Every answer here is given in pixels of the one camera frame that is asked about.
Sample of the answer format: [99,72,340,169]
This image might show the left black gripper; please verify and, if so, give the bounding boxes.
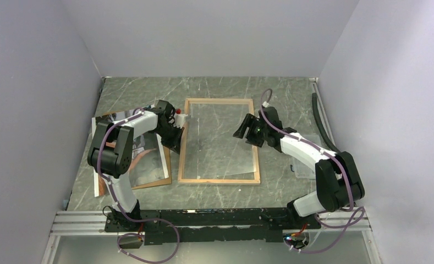
[154,123,185,155]

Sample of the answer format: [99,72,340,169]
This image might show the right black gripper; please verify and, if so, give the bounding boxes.
[233,113,269,147]

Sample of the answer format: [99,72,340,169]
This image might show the glossy photo print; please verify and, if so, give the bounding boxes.
[91,104,171,198]

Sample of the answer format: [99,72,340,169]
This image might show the clear acrylic sheet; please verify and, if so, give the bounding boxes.
[183,102,259,180]

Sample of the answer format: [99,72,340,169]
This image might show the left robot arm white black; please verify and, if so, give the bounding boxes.
[87,100,184,231]

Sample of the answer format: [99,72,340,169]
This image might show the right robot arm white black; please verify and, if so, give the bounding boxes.
[233,107,365,228]

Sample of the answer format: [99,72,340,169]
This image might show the brown backing board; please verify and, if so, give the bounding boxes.
[94,109,174,190]

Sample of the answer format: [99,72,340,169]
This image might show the clear plastic parts box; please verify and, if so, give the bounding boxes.
[289,133,329,180]

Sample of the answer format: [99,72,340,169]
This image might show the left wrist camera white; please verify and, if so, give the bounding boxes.
[174,108,188,128]

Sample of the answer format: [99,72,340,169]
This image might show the black corrugated hose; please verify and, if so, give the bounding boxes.
[311,91,343,154]

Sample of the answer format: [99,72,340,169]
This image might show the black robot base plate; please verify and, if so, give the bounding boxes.
[104,207,321,245]

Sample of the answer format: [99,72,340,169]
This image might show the aluminium rail frame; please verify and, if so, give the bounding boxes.
[51,76,366,263]

